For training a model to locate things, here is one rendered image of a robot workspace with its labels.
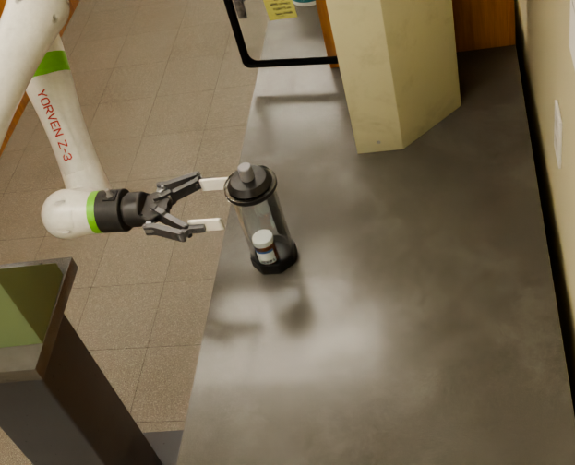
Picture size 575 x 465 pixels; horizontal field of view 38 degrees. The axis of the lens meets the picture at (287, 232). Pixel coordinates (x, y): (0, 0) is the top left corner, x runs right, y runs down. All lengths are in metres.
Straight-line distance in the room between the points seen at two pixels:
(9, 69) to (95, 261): 1.76
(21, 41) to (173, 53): 2.71
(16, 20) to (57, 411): 0.90
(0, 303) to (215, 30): 2.96
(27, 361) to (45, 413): 0.28
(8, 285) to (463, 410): 0.92
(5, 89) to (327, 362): 0.83
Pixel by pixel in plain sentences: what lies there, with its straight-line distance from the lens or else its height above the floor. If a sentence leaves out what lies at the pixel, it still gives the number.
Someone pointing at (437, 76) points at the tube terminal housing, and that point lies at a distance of 1.97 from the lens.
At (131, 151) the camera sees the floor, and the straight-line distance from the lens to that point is 3.87.
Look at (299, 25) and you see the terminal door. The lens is 2.18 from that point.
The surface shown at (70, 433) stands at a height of 0.59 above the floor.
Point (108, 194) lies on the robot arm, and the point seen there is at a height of 1.17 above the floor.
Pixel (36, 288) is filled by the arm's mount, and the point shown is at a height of 1.02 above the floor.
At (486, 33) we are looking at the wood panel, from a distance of 2.25.
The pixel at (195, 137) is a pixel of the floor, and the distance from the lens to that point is 3.81.
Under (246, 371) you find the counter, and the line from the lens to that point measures 1.63.
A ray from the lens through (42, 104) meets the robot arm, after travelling 1.94.
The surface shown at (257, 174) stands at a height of 1.18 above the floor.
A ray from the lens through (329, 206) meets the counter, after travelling 1.88.
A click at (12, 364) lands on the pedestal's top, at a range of 1.87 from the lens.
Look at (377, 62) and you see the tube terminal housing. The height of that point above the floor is 1.19.
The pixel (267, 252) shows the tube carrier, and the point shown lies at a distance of 1.72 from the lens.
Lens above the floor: 2.23
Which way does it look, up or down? 44 degrees down
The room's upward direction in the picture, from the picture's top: 18 degrees counter-clockwise
